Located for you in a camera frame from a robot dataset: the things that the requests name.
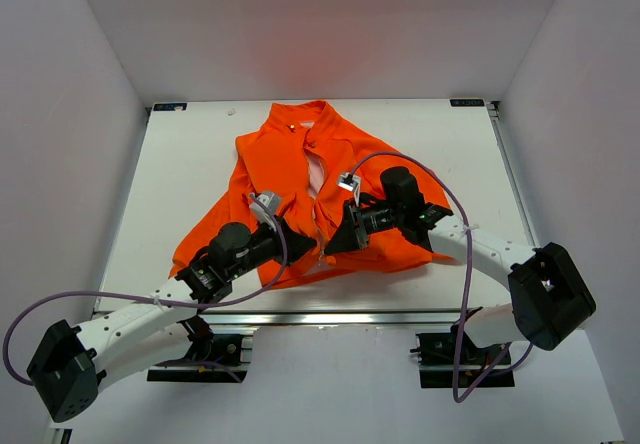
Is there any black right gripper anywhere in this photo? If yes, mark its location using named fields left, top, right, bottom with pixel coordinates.
left=324, top=197, right=403, bottom=254

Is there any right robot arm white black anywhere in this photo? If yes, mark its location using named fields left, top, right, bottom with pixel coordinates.
left=325, top=166, right=596, bottom=363

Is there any orange jacket with pink lining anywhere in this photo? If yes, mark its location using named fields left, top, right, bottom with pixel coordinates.
left=170, top=101, right=448, bottom=289

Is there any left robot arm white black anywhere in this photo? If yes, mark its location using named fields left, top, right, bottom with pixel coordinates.
left=27, top=219, right=316, bottom=423

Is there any blue label sticker right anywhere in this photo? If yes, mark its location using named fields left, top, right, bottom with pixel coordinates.
left=449, top=98, right=486, bottom=107

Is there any aluminium table edge rail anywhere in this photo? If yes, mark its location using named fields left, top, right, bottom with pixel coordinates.
left=199, top=310, right=459, bottom=327

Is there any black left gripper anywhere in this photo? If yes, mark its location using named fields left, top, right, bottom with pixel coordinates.
left=227, top=214, right=317, bottom=281

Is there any blue label sticker left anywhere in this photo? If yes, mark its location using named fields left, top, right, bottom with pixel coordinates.
left=152, top=102, right=187, bottom=112

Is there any blue label sticker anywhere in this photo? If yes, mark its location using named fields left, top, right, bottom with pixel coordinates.
left=152, top=102, right=187, bottom=112
left=449, top=98, right=486, bottom=107

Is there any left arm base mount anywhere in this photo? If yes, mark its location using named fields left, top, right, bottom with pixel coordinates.
left=147, top=316, right=253, bottom=384

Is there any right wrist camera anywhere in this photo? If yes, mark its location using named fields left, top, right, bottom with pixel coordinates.
left=337, top=172, right=361, bottom=206

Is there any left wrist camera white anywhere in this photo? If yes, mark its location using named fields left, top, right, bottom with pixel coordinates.
left=249, top=191, right=281, bottom=232

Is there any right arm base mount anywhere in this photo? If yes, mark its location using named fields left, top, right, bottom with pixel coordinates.
left=409, top=332, right=515, bottom=389

